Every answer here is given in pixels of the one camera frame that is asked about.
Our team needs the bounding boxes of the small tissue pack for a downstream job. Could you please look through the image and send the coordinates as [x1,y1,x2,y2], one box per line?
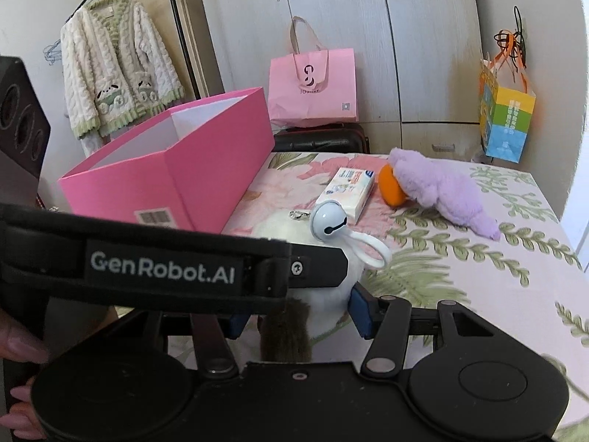
[314,167,375,219]

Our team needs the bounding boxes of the dark suitcase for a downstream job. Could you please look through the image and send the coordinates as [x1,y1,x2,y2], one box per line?
[273,122,371,154]

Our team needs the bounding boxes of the pink cardboard box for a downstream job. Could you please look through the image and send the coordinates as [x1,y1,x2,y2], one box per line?
[57,87,276,233]

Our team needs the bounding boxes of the pink paper shopping bag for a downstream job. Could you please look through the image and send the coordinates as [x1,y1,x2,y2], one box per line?
[268,16,360,126]

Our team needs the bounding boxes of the floral tablecloth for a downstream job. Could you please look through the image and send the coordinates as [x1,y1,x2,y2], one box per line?
[166,151,589,442]

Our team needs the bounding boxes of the person's left hand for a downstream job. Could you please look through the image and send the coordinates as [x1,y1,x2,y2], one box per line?
[0,308,50,440]

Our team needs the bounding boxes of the colourful gift bag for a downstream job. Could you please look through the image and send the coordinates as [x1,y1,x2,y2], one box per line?
[479,6,537,164]

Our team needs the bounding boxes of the white green fleece pajama jacket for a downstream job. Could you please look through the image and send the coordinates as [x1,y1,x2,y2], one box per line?
[60,0,185,141]

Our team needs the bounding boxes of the light wooden wardrobe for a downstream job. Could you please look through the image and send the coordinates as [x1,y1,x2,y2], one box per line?
[193,0,482,157]

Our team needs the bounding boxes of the bunch of wire hangers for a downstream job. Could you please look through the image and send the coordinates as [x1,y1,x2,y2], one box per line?
[43,39,64,64]

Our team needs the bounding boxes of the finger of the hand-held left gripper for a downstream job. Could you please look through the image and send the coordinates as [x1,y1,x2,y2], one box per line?
[289,244,349,288]

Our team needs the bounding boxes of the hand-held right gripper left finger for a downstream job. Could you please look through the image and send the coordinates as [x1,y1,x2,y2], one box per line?
[106,311,244,377]

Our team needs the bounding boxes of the white fleece pajama pants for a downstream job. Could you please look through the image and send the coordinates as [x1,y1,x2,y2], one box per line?
[80,120,139,157]

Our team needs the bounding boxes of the white plush ball keychain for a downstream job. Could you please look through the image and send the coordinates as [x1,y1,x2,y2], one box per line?
[253,200,393,362]

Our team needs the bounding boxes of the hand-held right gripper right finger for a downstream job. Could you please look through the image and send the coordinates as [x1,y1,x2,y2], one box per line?
[349,282,507,377]

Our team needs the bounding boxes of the purple plush duck toy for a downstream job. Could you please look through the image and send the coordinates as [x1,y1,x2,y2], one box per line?
[377,147,502,241]

